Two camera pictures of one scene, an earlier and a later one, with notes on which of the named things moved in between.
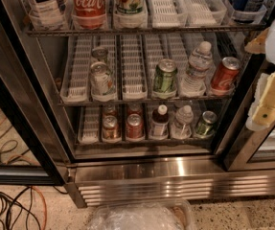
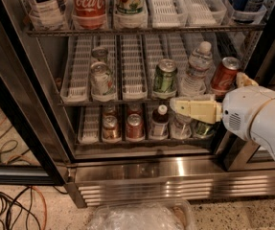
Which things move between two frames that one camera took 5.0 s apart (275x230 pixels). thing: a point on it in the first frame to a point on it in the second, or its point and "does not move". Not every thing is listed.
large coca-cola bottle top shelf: (88, 8) does not move
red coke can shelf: (225, 75) does not move
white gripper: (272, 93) to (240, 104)
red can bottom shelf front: (134, 128) does not move
